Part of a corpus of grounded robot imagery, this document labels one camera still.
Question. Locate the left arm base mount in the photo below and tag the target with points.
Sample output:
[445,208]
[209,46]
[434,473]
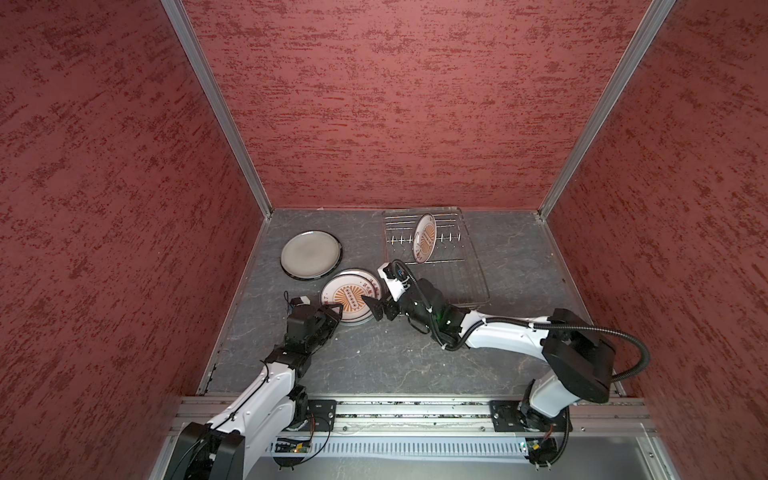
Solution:
[318,415]

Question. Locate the wire dish rack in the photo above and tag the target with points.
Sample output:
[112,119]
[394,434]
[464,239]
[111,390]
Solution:
[453,266]

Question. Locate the left circuit board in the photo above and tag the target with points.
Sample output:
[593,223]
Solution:
[293,446]

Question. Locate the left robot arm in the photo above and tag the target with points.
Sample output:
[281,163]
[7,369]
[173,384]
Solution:
[274,410]

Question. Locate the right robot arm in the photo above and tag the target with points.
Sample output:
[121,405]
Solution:
[580,356]

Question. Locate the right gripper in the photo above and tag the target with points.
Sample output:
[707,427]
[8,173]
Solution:
[377,308]

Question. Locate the left aluminium corner post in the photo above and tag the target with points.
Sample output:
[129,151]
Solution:
[184,31]

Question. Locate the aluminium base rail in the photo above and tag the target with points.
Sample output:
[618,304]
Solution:
[472,416]

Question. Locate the plain grey white plate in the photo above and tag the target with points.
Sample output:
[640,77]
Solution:
[312,248]

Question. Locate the aluminium corner post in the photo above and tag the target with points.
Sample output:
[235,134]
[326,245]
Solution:
[645,33]
[184,31]

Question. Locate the right aluminium corner post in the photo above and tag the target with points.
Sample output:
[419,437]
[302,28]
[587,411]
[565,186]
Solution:
[645,33]

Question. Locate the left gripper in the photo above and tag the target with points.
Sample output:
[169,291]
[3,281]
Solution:
[329,318]

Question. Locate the right circuit board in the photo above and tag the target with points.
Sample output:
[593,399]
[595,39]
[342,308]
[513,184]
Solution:
[541,451]

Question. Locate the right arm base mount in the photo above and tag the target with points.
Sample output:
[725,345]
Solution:
[507,415]

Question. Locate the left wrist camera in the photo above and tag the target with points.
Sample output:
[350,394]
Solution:
[298,301]

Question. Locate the circuit board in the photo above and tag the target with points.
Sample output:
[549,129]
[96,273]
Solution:
[293,446]
[541,451]

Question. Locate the dark striped rim plate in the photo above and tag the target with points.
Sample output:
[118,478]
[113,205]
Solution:
[303,273]

